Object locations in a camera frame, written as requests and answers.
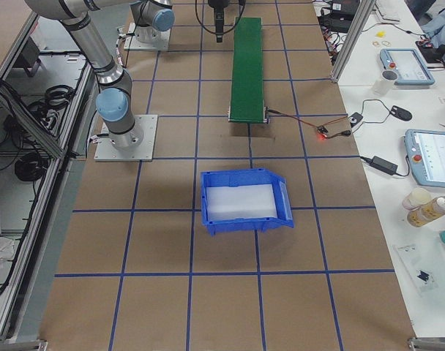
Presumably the blue plastic bin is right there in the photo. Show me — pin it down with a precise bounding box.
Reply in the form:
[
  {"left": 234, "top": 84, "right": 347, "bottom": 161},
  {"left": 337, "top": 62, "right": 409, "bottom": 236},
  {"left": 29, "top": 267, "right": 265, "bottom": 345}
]
[{"left": 201, "top": 168, "right": 294, "bottom": 235}]

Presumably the lower teach pendant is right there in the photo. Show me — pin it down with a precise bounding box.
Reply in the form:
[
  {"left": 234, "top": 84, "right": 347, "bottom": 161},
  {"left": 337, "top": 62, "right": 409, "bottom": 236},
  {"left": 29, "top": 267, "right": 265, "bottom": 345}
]
[{"left": 404, "top": 129, "right": 445, "bottom": 188}]

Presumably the white cup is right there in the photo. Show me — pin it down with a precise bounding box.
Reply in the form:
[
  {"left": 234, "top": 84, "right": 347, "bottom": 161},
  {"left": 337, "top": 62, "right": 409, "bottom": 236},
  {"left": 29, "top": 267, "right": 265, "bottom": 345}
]
[{"left": 372, "top": 69, "right": 398, "bottom": 96}]

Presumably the black oval mouse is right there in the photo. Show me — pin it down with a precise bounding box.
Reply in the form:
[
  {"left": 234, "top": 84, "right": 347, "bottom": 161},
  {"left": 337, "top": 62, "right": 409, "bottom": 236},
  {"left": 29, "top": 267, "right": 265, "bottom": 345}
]
[{"left": 389, "top": 105, "right": 413, "bottom": 121}]

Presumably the yellow drink can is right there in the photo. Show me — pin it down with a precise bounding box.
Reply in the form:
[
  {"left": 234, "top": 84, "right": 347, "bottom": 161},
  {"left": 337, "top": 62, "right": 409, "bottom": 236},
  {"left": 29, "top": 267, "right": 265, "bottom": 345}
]
[{"left": 407, "top": 196, "right": 445, "bottom": 227}]

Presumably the clear plastic bag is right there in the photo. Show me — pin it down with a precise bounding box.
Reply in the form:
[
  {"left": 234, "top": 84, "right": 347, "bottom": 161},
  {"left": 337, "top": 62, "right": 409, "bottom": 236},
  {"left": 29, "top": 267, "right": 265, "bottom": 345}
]
[{"left": 393, "top": 241, "right": 445, "bottom": 296}]

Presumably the white foam pad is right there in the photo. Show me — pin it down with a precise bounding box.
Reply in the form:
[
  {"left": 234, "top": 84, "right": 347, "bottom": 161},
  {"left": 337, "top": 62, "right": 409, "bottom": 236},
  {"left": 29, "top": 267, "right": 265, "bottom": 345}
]
[{"left": 206, "top": 184, "right": 277, "bottom": 221}]

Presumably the upper teach pendant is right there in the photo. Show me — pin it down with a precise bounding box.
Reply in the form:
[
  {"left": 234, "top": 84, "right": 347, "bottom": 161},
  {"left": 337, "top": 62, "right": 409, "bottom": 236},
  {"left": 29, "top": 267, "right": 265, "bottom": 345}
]
[{"left": 379, "top": 48, "right": 435, "bottom": 86}]

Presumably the black power adapter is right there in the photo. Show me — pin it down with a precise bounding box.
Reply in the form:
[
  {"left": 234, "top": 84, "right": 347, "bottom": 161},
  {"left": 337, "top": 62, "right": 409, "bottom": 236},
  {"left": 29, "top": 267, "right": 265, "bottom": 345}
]
[{"left": 370, "top": 156, "right": 397, "bottom": 176}]

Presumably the red lit circuit board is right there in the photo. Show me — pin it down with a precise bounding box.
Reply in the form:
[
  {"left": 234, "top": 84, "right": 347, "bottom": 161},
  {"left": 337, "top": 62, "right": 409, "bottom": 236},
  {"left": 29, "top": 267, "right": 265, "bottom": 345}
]
[{"left": 316, "top": 125, "right": 329, "bottom": 140}]

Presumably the aluminium frame post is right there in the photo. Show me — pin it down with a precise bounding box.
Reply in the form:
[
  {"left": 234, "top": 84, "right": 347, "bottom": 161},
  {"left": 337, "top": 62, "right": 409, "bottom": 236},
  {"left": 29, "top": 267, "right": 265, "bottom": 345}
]
[{"left": 330, "top": 0, "right": 375, "bottom": 83}]

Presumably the teach pendant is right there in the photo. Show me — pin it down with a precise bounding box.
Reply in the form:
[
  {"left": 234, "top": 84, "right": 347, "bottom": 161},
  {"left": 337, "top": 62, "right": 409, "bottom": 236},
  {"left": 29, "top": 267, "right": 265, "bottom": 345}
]
[
  {"left": 404, "top": 129, "right": 445, "bottom": 188},
  {"left": 379, "top": 48, "right": 435, "bottom": 86}
]

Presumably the green conveyor belt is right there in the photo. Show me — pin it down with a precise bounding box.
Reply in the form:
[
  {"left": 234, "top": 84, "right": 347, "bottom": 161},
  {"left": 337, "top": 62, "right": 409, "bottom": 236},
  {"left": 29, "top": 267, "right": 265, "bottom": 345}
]
[{"left": 228, "top": 17, "right": 268, "bottom": 124}]

